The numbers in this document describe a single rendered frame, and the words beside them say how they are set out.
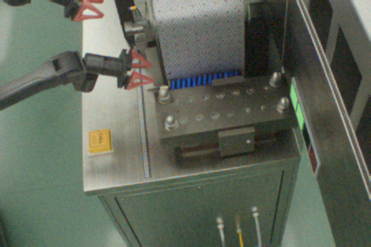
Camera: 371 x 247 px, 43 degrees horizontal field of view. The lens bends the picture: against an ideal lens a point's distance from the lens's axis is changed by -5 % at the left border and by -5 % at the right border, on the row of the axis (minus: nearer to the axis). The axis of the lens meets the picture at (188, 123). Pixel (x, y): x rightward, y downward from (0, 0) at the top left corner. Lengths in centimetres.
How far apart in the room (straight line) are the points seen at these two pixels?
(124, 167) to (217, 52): 44
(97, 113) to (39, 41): 170
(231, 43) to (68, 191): 143
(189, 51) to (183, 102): 15
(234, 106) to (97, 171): 46
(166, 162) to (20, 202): 130
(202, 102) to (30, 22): 217
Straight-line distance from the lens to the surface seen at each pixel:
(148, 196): 155
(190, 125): 137
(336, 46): 92
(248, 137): 139
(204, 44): 138
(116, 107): 161
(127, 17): 173
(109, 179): 148
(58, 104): 287
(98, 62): 137
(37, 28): 335
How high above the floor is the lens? 218
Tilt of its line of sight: 56 degrees down
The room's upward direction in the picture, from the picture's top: 9 degrees counter-clockwise
